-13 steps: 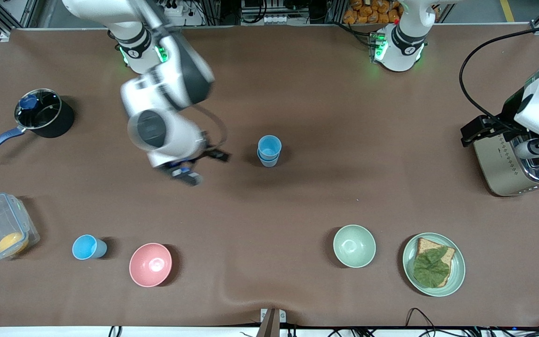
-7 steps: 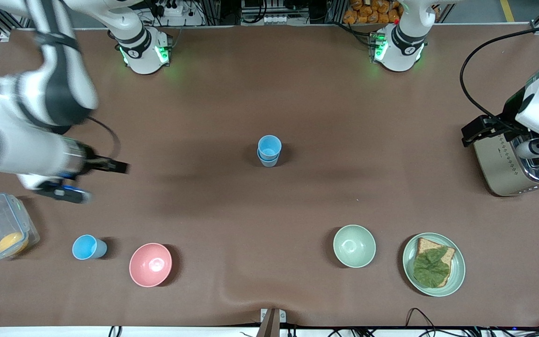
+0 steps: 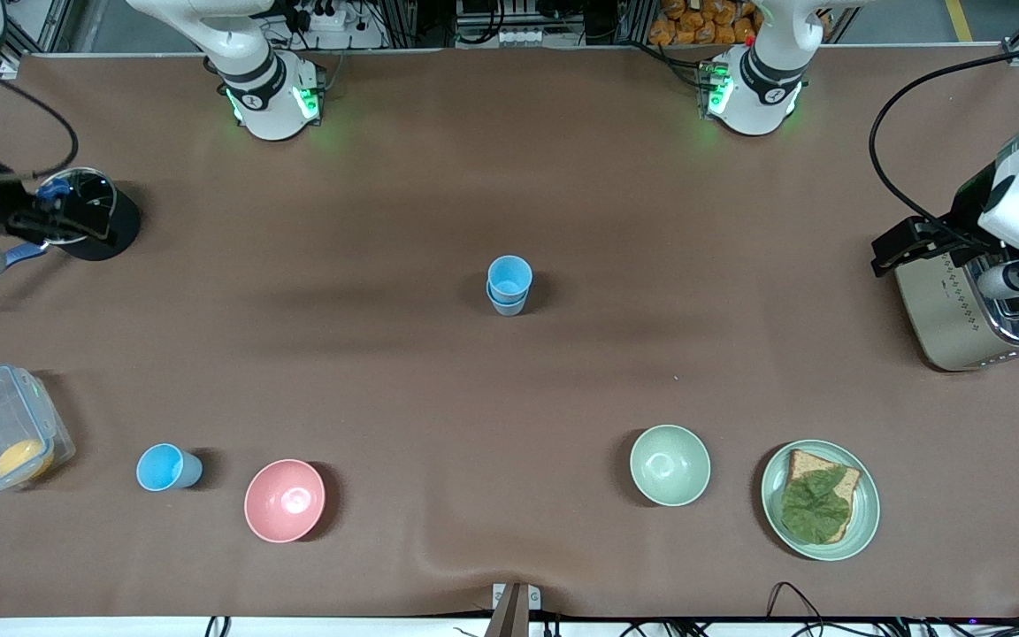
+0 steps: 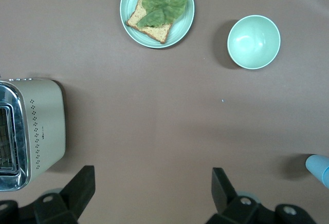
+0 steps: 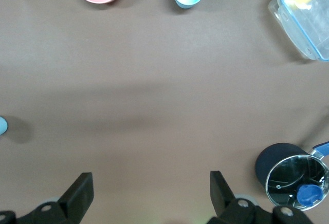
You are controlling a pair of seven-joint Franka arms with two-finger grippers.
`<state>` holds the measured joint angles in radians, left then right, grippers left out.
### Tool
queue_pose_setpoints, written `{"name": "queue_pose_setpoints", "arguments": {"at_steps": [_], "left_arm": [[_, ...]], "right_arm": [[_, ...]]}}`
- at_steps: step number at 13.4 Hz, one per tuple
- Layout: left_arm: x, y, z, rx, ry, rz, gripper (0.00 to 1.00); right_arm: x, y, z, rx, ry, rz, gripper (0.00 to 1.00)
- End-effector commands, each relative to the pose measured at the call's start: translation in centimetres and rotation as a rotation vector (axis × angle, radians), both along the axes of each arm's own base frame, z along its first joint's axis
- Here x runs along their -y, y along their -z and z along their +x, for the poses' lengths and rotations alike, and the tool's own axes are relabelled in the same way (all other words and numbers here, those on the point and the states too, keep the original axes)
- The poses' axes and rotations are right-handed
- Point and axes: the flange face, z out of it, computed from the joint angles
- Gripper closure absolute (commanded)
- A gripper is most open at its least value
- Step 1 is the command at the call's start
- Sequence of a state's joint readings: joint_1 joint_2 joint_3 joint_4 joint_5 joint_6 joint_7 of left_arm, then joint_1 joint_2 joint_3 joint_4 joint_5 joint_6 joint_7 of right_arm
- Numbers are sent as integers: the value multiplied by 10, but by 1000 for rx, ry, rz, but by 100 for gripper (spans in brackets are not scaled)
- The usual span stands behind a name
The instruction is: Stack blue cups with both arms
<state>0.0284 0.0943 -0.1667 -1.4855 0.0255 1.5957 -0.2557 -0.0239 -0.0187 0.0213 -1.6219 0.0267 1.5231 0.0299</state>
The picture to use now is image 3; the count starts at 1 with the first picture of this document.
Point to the pink bowl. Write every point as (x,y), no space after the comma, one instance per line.
(284,501)

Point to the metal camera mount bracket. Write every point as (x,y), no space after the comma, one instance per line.
(514,610)

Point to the green lettuce leaf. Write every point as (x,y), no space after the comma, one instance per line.
(815,506)

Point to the brown bread slice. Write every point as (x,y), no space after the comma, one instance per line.
(806,462)

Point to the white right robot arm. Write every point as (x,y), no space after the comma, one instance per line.
(262,97)

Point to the beige and chrome toaster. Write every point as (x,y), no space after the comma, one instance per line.
(934,310)

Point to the pale green plate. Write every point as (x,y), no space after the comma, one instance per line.
(863,518)

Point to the pale green bowl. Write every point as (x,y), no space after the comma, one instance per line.
(669,464)

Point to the orange packaged snacks pile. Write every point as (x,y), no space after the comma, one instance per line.
(695,22)

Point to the white power strip with plugs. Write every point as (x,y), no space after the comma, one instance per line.
(328,19)

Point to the orange round food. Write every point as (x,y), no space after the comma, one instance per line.
(21,460)

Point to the light blue plastic cup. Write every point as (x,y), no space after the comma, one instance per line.
(509,276)
(508,309)
(163,467)

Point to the brown table mat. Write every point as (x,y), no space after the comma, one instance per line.
(474,425)

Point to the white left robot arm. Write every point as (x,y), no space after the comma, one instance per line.
(757,93)

